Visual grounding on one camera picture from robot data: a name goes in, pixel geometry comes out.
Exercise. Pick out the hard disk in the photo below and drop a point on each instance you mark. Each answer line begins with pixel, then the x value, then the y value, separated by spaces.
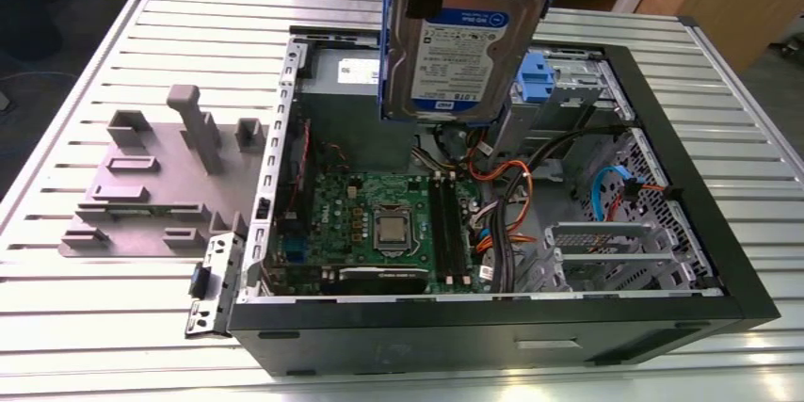
pixel 465 68

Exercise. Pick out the silver disk bay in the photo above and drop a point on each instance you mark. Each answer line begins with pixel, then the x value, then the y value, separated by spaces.
pixel 597 228

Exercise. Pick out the blue plastic drive carrier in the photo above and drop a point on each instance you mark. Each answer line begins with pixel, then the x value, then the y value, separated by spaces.
pixel 541 84

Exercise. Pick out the grey power supply unit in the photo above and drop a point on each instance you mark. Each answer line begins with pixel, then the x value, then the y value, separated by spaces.
pixel 339 129

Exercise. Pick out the grey metal drive cage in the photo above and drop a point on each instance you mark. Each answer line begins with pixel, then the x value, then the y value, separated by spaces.
pixel 547 129

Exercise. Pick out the green motherboard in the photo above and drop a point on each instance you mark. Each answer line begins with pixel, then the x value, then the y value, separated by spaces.
pixel 339 190

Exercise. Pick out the black CPU socket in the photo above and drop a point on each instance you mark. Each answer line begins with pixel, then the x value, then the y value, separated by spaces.
pixel 393 208

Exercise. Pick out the silver CPU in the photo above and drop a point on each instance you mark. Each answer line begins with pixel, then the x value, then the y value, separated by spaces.
pixel 393 230

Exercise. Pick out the black RAM slot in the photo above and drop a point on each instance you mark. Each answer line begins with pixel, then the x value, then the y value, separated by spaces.
pixel 458 232
pixel 441 232

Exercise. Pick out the wooden cabinet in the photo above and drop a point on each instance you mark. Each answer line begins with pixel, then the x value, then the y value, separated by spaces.
pixel 742 6

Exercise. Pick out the black graphics card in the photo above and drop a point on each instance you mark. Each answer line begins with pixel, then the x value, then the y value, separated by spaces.
pixel 377 282

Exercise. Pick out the green RAM stick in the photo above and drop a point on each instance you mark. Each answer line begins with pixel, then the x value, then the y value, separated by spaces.
pixel 142 209

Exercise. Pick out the blue video port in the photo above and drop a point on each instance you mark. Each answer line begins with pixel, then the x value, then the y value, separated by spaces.
pixel 201 282

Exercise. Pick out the black PC case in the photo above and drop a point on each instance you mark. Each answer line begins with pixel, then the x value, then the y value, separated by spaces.
pixel 441 341

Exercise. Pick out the silver expansion slot bracket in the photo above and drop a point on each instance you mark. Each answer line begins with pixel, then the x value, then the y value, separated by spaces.
pixel 221 256

